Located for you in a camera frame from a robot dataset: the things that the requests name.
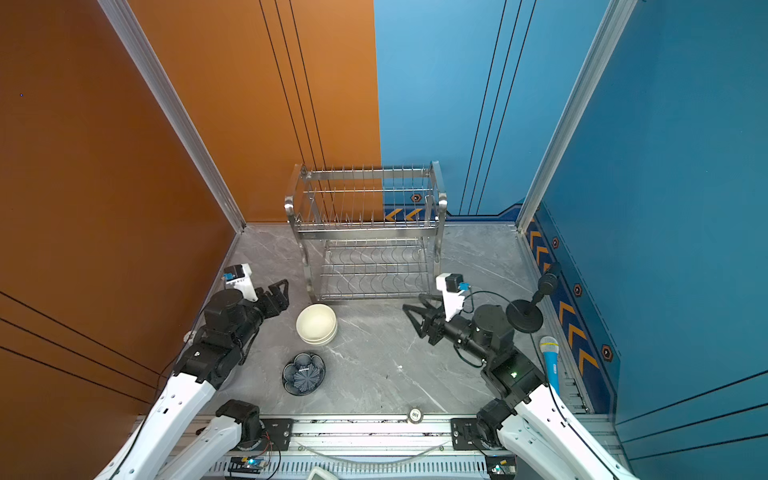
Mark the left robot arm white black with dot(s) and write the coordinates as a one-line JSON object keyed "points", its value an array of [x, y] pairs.
{"points": [[232, 320]]}

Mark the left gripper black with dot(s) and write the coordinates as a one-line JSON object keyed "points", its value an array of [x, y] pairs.
{"points": [[281, 301]]}

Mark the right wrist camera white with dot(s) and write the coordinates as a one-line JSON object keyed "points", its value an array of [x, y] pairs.
{"points": [[452, 287]]}

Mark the dark blue patterned bowl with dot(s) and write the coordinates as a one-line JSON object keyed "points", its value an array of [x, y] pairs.
{"points": [[304, 374]]}

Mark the aluminium front rail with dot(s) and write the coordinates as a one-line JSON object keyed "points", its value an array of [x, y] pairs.
{"points": [[380, 447]]}

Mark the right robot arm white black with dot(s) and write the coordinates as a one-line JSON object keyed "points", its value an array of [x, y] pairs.
{"points": [[526, 416]]}

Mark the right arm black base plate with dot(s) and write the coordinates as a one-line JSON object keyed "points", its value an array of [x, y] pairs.
{"points": [[472, 434]]}

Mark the small round silver knob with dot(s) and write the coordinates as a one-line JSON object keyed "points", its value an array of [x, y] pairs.
{"points": [[415, 415]]}

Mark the cream white bowl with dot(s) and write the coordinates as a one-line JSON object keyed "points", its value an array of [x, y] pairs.
{"points": [[316, 322], [320, 342]]}

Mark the green circuit board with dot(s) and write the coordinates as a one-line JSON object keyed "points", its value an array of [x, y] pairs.
{"points": [[247, 465], [501, 468]]}

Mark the green circuit board right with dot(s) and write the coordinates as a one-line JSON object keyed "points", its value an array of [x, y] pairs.
{"points": [[501, 468]]}

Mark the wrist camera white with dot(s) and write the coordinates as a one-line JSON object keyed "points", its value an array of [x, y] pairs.
{"points": [[452, 287], [239, 277]]}

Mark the black microphone stand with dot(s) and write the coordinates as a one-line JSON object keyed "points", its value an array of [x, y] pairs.
{"points": [[524, 315]]}

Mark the stainless steel dish rack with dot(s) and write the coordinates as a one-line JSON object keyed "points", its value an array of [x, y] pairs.
{"points": [[368, 232]]}

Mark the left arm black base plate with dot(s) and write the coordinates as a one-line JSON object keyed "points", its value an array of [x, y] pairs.
{"points": [[275, 436]]}

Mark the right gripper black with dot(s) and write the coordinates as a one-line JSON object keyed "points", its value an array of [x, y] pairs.
{"points": [[432, 318]]}

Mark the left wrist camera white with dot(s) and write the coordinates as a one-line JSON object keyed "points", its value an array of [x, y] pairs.
{"points": [[239, 277]]}

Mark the green circuit board left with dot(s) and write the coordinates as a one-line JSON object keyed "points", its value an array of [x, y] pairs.
{"points": [[247, 465]]}

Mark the blue toy microphone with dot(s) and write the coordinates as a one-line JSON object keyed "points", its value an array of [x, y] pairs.
{"points": [[549, 348]]}

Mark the cream white bowl top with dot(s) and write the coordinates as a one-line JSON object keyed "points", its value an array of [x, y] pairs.
{"points": [[316, 322]]}

